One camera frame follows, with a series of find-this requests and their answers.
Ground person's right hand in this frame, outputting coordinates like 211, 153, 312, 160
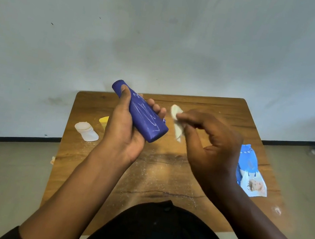
164, 106, 251, 202

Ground person's left hand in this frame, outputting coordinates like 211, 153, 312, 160
93, 82, 170, 172

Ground yellow bottle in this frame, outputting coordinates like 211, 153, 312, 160
97, 115, 110, 131

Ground dark blue bottle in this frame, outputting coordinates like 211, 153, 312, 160
104, 78, 176, 146

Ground white bottle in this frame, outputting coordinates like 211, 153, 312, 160
72, 120, 101, 144

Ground blue wet wipes pack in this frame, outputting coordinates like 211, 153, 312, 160
232, 143, 275, 200

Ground white wipe cloth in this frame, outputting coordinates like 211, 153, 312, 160
166, 104, 190, 143

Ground person's left forearm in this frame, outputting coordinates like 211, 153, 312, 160
17, 143, 131, 239

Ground person's black clothing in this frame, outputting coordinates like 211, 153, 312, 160
0, 175, 265, 239

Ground wooden table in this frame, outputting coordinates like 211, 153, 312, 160
36, 70, 311, 239

